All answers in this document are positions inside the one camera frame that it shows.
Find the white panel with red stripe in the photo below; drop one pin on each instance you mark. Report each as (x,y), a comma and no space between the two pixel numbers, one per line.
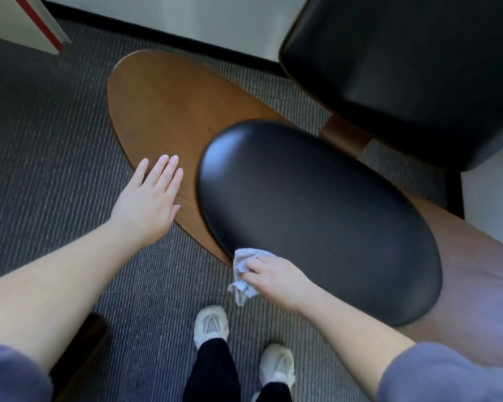
(12,18)

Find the light blue cleaning cloth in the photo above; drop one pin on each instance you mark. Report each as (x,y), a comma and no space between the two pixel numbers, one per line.
(241,263)

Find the white sneaker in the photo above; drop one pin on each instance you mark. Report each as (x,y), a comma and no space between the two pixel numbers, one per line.
(276,364)
(211,324)

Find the small dark wooden chair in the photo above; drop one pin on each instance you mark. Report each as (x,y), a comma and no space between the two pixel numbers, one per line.
(79,355)

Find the white right sneaker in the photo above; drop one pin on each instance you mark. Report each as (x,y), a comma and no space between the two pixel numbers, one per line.
(276,364)

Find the white left sneaker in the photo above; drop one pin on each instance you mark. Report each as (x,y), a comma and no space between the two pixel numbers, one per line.
(211,324)

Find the person's right forearm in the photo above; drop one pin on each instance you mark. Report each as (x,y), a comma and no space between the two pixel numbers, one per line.
(352,334)

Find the person's right hand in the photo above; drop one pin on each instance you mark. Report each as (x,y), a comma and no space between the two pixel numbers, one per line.
(281,282)

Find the black trousers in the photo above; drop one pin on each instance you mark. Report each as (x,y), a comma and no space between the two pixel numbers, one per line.
(213,372)

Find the person's left hand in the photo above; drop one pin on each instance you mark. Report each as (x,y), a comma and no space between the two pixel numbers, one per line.
(146,209)

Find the wooden chair with black cushion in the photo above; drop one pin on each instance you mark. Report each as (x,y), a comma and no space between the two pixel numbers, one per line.
(318,213)

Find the person's left forearm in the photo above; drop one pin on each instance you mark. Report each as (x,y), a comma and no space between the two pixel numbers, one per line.
(46,288)

